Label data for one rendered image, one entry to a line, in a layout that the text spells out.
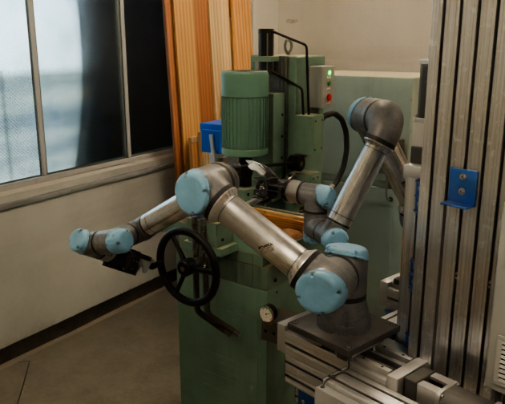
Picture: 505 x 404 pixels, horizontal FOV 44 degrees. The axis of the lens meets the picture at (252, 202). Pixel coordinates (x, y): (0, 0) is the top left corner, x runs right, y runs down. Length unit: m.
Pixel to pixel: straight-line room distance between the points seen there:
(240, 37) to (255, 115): 2.09
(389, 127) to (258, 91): 0.58
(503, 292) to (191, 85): 2.69
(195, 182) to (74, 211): 1.91
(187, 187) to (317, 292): 0.43
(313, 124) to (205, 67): 1.76
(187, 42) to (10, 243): 1.56
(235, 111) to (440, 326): 1.05
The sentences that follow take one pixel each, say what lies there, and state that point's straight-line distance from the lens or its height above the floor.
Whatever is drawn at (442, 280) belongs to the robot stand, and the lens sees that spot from 1.69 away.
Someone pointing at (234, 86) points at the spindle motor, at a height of 1.42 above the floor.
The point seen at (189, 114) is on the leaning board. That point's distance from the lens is 3.85.
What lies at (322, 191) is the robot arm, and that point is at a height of 1.12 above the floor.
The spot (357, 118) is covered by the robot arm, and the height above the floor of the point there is 1.34.
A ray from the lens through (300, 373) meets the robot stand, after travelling 1.87.
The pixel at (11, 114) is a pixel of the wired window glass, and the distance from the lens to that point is 3.27.
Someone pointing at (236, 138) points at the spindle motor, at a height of 1.23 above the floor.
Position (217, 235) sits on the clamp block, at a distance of 2.18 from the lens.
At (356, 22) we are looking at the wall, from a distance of 4.68.
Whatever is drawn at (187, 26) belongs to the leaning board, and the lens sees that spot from 3.87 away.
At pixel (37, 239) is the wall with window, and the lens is 3.35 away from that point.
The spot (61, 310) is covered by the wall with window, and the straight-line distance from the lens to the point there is 3.57.
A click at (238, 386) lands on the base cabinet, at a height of 0.29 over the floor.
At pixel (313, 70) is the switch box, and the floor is 1.46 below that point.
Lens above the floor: 1.59
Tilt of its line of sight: 15 degrees down
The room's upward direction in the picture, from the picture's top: straight up
